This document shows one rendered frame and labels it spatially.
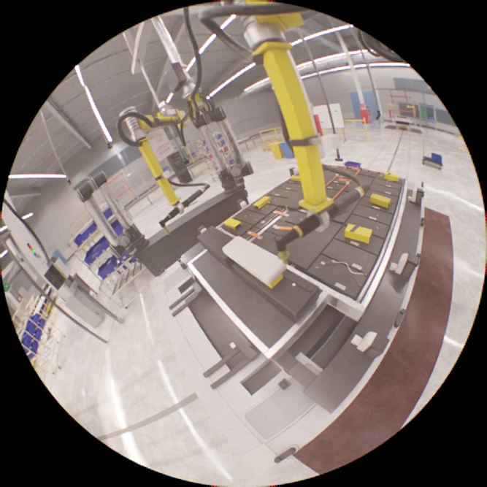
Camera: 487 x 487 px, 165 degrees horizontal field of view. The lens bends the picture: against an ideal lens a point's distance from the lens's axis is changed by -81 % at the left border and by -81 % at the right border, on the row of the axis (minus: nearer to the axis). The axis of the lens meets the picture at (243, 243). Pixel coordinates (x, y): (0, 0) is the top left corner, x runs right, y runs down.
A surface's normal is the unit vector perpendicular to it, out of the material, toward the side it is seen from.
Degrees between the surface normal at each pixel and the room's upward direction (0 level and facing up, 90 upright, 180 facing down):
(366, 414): 0
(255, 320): 0
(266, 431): 0
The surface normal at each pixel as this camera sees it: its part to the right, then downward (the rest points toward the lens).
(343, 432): -0.34, -0.73
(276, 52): 0.38, 0.47
